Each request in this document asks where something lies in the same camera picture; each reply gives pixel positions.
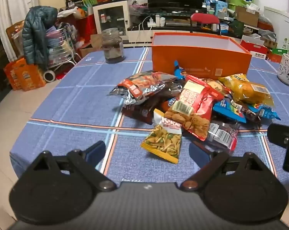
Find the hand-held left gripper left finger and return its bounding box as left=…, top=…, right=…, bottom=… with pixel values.
left=31, top=140, right=116, bottom=192

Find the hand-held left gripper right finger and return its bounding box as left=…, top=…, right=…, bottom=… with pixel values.
left=180, top=142, right=267, bottom=192

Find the blue cookie packet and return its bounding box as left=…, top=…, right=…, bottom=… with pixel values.
left=249, top=103, right=281, bottom=121
left=213, top=99, right=247, bottom=124

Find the clear red barcode packet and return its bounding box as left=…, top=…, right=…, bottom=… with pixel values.
left=208, top=121, right=239, bottom=151

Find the yellow green snack packet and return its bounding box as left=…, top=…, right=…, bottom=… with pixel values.
left=141, top=109, right=183, bottom=164

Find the brown chocolate bar packet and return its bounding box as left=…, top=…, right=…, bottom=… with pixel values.
left=231, top=99, right=261, bottom=123

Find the dark brown snack packet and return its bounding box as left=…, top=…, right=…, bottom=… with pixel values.
left=122, top=96, right=174, bottom=125

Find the rice cracker packet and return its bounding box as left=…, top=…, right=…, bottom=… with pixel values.
left=202, top=78, right=231, bottom=96

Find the silver red snack packet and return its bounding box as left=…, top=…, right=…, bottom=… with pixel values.
left=108, top=70, right=178, bottom=106

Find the orange cookie packet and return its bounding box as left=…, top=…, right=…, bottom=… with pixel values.
left=174, top=60, right=188, bottom=79

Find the orange cardboard box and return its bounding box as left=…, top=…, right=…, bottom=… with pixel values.
left=151, top=32, right=252, bottom=80

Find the blue checked tablecloth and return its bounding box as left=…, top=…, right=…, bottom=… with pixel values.
left=10, top=47, right=289, bottom=192

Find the white patterned cup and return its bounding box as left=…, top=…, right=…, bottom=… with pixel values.
left=277, top=53, right=289, bottom=85

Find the red white gift box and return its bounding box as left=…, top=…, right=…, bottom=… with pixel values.
left=240, top=39, right=270, bottom=60

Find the orange paper bag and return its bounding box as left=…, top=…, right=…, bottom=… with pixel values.
left=3, top=61, right=19, bottom=90
left=12, top=59, right=47, bottom=91

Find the glass jar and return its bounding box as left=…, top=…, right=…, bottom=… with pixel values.
left=102, top=28, right=125, bottom=64

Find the white chest freezer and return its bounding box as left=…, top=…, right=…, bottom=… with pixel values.
left=263, top=6, right=289, bottom=53

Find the brown cardboard box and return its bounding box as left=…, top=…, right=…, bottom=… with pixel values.
left=235, top=6, right=259, bottom=27

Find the dark puffer jacket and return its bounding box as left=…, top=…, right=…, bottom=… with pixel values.
left=22, top=6, right=59, bottom=65

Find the white glass-door cabinet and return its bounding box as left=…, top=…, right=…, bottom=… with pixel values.
left=93, top=0, right=130, bottom=42

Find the red chair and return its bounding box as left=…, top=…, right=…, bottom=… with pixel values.
left=190, top=13, right=221, bottom=35

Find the blue white carton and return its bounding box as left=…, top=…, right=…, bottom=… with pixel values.
left=204, top=0, right=228, bottom=15

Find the white curtain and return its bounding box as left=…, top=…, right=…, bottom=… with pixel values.
left=0, top=0, right=39, bottom=41

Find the metal wire cart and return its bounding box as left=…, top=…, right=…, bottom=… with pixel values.
left=46, top=23, right=81, bottom=66

